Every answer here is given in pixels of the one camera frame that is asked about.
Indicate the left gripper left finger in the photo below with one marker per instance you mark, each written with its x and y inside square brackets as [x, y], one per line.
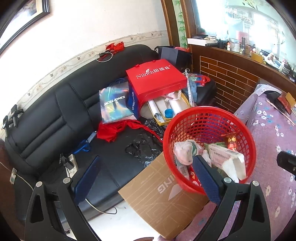
[42, 221]

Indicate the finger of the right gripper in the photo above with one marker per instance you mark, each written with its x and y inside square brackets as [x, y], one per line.
[286, 161]

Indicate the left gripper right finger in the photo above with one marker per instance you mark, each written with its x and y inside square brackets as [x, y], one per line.
[252, 218]

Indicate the red foil snack wrapper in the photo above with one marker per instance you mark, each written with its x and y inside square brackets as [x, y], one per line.
[230, 140]

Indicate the white medicine box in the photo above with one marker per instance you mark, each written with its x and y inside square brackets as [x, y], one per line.
[219, 154]

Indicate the red white carton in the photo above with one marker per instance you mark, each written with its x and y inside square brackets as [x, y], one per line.
[188, 173]

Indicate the red plastic basket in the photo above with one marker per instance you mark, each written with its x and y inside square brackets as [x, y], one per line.
[206, 125]

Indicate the white plastic bag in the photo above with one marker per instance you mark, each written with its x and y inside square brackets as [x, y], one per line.
[186, 151]

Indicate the purple floral tablecloth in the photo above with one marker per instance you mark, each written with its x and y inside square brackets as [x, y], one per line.
[272, 133]

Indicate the wooden chopstick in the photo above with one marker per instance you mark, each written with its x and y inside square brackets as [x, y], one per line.
[287, 117]

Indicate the red black pouch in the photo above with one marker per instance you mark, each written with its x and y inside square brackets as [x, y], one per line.
[279, 101]

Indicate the brown cardboard box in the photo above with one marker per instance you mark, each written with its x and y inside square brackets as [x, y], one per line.
[160, 201]

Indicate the blue scissors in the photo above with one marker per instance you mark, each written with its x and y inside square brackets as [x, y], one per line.
[85, 146]

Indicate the black leather sofa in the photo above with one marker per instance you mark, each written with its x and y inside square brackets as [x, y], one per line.
[60, 120]

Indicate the brown wooden counter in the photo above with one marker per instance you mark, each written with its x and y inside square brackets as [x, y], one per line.
[235, 75]

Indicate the red cloth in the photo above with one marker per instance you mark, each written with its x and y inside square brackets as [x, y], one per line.
[110, 131]

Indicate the black plastic bag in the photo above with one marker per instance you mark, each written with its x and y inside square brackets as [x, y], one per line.
[146, 146]

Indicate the holographic shopping bag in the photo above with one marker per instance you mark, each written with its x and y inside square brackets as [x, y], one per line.
[113, 103]

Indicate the dark navy shopping bag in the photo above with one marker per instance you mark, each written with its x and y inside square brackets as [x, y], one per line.
[177, 56]

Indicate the red gift bag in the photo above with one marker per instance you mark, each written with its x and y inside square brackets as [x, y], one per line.
[155, 78]

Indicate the picture frame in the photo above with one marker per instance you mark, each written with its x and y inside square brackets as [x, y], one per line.
[24, 15]

